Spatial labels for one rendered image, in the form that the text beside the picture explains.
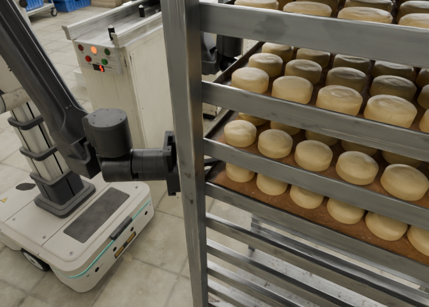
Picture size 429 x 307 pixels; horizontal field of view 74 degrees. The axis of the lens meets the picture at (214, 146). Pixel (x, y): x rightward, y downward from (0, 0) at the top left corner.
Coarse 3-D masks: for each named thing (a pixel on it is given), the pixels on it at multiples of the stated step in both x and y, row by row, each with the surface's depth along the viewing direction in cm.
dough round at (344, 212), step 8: (336, 200) 42; (328, 208) 43; (336, 208) 41; (344, 208) 41; (352, 208) 41; (360, 208) 41; (336, 216) 41; (344, 216) 41; (352, 216) 40; (360, 216) 41
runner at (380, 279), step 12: (252, 228) 117; (264, 228) 115; (276, 240) 113; (288, 240) 112; (312, 252) 109; (324, 252) 106; (336, 264) 105; (348, 264) 104; (360, 276) 101; (372, 276) 101; (384, 276) 99; (396, 288) 98; (408, 288) 97; (420, 300) 95
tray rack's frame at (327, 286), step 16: (256, 256) 126; (272, 256) 126; (240, 272) 120; (288, 272) 120; (304, 272) 120; (272, 288) 115; (320, 288) 115; (336, 288) 115; (304, 304) 110; (352, 304) 110; (368, 304) 110
